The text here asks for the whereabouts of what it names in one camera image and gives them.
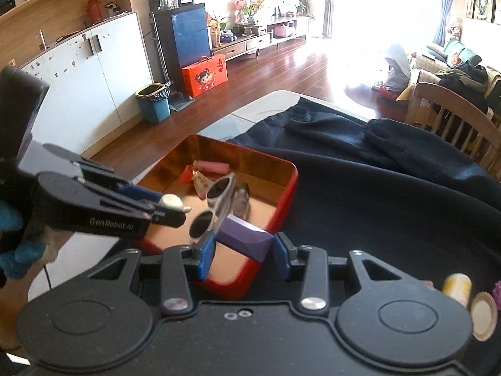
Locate teal sofa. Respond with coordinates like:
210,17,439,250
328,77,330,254
407,38,501,106

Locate grey dustpan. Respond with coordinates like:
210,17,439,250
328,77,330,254
170,90,194,111

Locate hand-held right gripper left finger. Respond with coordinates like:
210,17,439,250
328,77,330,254
88,232,217,316

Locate orange snack packet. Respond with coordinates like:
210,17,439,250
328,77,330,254
194,172,214,200

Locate dark blue cloth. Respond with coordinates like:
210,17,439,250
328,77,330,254
204,98,501,376

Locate grey curtain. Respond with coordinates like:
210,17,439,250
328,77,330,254
324,0,338,39

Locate blue curtain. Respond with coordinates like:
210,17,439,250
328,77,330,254
432,0,460,48

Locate light blue cloth bundle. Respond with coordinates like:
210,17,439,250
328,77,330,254
379,43,411,102

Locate orange gift box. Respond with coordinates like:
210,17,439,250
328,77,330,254
182,55,228,97

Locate white cabinet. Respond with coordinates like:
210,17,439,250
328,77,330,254
0,11,155,157

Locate teal trash bin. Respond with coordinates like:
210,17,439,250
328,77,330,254
135,82,172,123

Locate small cream eraser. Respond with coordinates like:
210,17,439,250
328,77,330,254
158,194,192,214

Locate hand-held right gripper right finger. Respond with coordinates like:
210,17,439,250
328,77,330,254
273,232,404,317

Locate red tin box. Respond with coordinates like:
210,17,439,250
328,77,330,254
133,134,299,301

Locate clear packet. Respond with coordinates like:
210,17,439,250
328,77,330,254
233,182,252,220

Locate cream plastic bottle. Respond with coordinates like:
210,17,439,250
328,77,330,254
442,273,472,308

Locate small purple box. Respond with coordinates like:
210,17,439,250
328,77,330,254
216,215,273,263

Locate pink candy tube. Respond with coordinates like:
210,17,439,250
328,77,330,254
194,159,230,175

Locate wooden dining chair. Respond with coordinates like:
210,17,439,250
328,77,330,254
405,82,501,183

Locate red snack packet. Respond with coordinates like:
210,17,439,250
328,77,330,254
179,164,198,185

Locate wooden wall shelf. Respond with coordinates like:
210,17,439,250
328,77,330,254
0,0,132,67

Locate dark clothes pile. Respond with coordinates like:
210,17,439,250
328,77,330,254
434,63,490,114

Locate white sunglasses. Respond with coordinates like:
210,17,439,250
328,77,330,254
189,172,237,248

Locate person's left hand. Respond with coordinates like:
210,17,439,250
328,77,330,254
0,200,53,280

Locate wooden television cabinet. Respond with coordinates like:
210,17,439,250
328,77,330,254
209,18,310,61

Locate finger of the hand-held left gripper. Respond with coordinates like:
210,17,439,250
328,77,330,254
42,143,165,206
100,192,188,228

